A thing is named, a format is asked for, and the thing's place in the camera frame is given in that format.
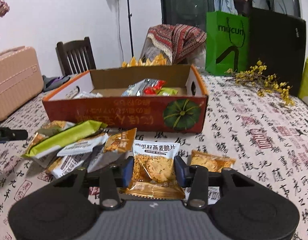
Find green snack bar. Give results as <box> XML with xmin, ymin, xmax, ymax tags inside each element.
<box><xmin>22</xmin><ymin>120</ymin><xmax>108</xmax><ymax>159</ymax></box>

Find oat crisp packet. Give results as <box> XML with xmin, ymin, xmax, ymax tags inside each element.
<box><xmin>121</xmin><ymin>140</ymin><xmax>185</xmax><ymax>199</ymax></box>

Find orange cracker packet right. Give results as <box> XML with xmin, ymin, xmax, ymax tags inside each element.
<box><xmin>190</xmin><ymin>150</ymin><xmax>236</xmax><ymax>172</ymax></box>

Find white brown snack packet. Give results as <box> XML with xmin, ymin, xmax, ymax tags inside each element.
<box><xmin>57</xmin><ymin>133</ymin><xmax>109</xmax><ymax>157</ymax></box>

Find calligraphy print tablecloth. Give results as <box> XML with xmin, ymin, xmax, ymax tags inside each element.
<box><xmin>0</xmin><ymin>76</ymin><xmax>308</xmax><ymax>239</ymax></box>

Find green white snack packet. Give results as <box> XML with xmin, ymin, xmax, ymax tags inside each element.
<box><xmin>36</xmin><ymin>120</ymin><xmax>75</xmax><ymax>139</ymax></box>

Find oat cracker packet left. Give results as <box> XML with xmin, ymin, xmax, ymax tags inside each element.
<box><xmin>103</xmin><ymin>128</ymin><xmax>137</xmax><ymax>154</ymax></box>

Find yellow dried flower branch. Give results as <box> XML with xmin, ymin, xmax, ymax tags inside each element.
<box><xmin>225</xmin><ymin>60</ymin><xmax>295</xmax><ymax>106</ymax></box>

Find grey purple folded cloth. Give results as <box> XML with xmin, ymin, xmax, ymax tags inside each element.
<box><xmin>42</xmin><ymin>75</ymin><xmax>70</xmax><ymax>92</ymax></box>

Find red cardboard pumpkin box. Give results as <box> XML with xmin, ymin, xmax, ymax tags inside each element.
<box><xmin>42</xmin><ymin>64</ymin><xmax>208</xmax><ymax>133</ymax></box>

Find pink hard-shell suitcase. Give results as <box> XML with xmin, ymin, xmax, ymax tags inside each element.
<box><xmin>0</xmin><ymin>46</ymin><xmax>44</xmax><ymax>121</ymax></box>

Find silver red snack packet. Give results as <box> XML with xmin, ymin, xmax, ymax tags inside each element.
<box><xmin>121</xmin><ymin>79</ymin><xmax>166</xmax><ymax>96</ymax></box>

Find dark wooden chair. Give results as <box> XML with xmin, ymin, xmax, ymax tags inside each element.
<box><xmin>56</xmin><ymin>37</ymin><xmax>96</xmax><ymax>75</ymax></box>

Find orange paper flowers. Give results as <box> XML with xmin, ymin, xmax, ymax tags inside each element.
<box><xmin>121</xmin><ymin>53</ymin><xmax>169</xmax><ymax>68</ymax></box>

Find black paper bag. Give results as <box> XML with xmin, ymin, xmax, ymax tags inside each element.
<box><xmin>249</xmin><ymin>8</ymin><xmax>306</xmax><ymax>96</ymax></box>

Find green mucun paper bag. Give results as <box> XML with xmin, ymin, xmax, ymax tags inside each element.
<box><xmin>206</xmin><ymin>11</ymin><xmax>250</xmax><ymax>76</ymax></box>

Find red patterned cloth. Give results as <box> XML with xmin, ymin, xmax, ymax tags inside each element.
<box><xmin>147</xmin><ymin>24</ymin><xmax>207</xmax><ymax>64</ymax></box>

